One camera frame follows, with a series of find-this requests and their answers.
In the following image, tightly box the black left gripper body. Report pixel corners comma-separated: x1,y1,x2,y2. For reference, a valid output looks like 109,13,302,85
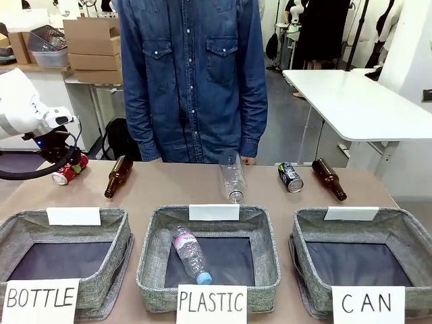
22,130,82,165

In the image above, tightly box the red soda can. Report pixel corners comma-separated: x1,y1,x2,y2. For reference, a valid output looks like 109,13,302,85
51,153,90,187

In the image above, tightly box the grey fabric basket bottle label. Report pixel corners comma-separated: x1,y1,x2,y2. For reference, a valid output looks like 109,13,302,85
0,208,135,320

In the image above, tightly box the clear plastic perforated basket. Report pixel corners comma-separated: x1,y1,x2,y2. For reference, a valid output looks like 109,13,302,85
27,24,69,52

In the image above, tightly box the grey fabric basket plastic label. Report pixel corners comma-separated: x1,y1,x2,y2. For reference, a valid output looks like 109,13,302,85
135,204,282,315

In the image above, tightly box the black drink can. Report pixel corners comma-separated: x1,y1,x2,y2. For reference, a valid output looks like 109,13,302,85
277,161,304,194

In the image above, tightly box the grey fabric basket can label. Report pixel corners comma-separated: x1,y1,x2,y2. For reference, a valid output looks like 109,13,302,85
288,206,432,319

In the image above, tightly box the white paper sign CAN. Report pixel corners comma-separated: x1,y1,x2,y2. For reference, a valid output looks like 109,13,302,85
331,285,406,324

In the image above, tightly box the black backpack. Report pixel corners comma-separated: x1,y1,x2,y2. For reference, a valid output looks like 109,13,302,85
101,117,143,162

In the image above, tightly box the brown glass bottle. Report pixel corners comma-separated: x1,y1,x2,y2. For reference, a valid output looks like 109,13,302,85
103,155,134,200
310,157,348,203

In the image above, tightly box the white side table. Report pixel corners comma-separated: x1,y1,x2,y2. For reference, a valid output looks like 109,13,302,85
63,74,128,160

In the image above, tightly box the blank white card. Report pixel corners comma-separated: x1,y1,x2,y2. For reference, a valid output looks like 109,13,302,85
45,207,102,227
188,203,241,222
323,206,380,222

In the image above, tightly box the flat cardboard box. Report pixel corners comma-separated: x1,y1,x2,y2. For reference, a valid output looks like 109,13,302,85
74,68,124,85
67,53,124,72

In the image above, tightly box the clear plastic storage tub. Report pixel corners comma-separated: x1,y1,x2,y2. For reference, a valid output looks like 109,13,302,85
31,47,71,68

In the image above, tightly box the small cardboard box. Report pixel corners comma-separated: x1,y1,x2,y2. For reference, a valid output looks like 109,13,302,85
7,30,38,65

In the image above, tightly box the large open cardboard box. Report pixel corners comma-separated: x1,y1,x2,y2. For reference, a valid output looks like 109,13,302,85
62,16,123,57

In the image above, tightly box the person in denim shirt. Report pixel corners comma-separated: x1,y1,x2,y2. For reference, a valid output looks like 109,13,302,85
117,0,269,163

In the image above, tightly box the white paper sign BOTTLE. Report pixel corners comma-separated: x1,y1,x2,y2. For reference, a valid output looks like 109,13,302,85
0,278,80,324

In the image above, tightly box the pink-label plastic bottle blue cap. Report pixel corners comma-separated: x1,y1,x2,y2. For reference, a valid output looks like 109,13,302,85
171,225,213,286

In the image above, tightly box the clear empty plastic bottle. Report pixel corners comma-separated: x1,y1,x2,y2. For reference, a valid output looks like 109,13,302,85
218,151,249,205

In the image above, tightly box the white paper sign PLASTIC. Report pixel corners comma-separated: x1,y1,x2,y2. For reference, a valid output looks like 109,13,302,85
175,283,248,324

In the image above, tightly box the black hanging bag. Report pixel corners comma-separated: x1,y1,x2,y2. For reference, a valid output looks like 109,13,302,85
265,31,279,62

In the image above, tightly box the person in black clothes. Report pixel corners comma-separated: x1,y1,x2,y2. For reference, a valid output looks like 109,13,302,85
283,0,351,71

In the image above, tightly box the white desk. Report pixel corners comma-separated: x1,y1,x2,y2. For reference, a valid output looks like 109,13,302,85
281,67,432,167

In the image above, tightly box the black object on desk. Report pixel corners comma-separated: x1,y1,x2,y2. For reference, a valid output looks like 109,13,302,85
362,65,384,82

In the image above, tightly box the black tripod pole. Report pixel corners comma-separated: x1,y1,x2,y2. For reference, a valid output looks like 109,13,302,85
350,0,371,71

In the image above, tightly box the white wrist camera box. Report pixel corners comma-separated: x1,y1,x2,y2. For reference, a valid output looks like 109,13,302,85
43,105,78,130

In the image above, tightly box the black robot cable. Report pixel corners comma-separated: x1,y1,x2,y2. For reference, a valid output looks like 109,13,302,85
0,116,84,181

